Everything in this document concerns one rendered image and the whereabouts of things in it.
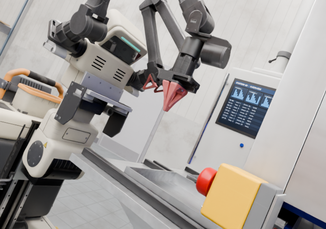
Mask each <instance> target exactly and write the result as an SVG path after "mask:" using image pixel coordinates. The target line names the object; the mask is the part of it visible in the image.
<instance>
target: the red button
mask: <svg viewBox="0 0 326 229"><path fill-rule="evenodd" d="M216 173H217V170H215V169H213V168H211V167H207V168H205V169H203V171H202V172H201V173H200V174H199V176H198V178H197V181H196V189H197V191H198V192H199V193H200V194H202V195H203V196H205V197H206V196H207V194H208V192H209V190H210V187H211V185H212V183H213V180H214V178H215V176H216Z"/></svg>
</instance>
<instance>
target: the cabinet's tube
mask: <svg viewBox="0 0 326 229"><path fill-rule="evenodd" d="M314 1H315V0H302V1H301V4H300V6H299V8H298V11H297V13H296V15H295V17H294V20H293V22H292V25H291V27H290V29H289V31H288V34H287V36H286V38H285V41H284V43H283V45H282V48H281V50H280V51H279V52H278V53H277V56H276V58H275V59H272V60H269V61H268V63H271V62H273V61H275V60H276V62H275V64H274V66H273V67H271V68H270V69H269V71H273V72H277V73H282V74H283V73H284V71H285V68H286V66H287V64H288V61H289V59H290V57H291V54H292V52H293V50H294V47H295V45H296V43H297V41H298V38H299V36H300V34H301V31H302V29H303V27H304V24H305V22H306V20H307V17H308V15H309V13H310V10H311V8H312V6H313V3H314Z"/></svg>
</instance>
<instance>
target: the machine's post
mask: <svg viewBox="0 0 326 229"><path fill-rule="evenodd" d="M325 93H326V0H315V1H314V3H313V6H312V8H311V10H310V13H309V15H308V17H307V20H306V22H305V24H304V27H303V29H302V31H301V34H300V36H299V38H298V41H297V43H296V45H295V47H294V50H293V52H292V54H291V57H290V59H289V61H288V64H287V66H286V68H285V71H284V73H283V75H282V78H281V80H280V82H279V85H278V87H277V90H276V92H275V94H274V97H273V99H272V101H271V104H270V106H269V108H268V111H267V113H266V115H265V118H264V120H263V122H262V125H261V127H260V129H259V132H258V134H257V136H256V139H255V141H254V143H253V146H252V148H251V150H250V153H249V155H248V157H247V160H246V162H245V164H244V166H243V170H244V171H246V172H248V173H250V174H252V175H255V176H257V177H259V178H261V179H263V180H265V181H267V182H268V183H269V184H273V185H275V186H277V187H279V188H281V189H283V194H284V192H285V189H286V187H287V185H288V182H289V180H290V177H291V175H292V173H293V170H294V168H295V165H296V163H297V160H298V158H299V155H300V153H301V151H302V148H303V146H304V143H305V141H306V139H307V136H308V134H309V131H310V129H311V127H312V125H313V122H314V120H315V117H316V115H317V113H318V110H319V108H320V105H321V103H322V101H323V98H324V96H325Z"/></svg>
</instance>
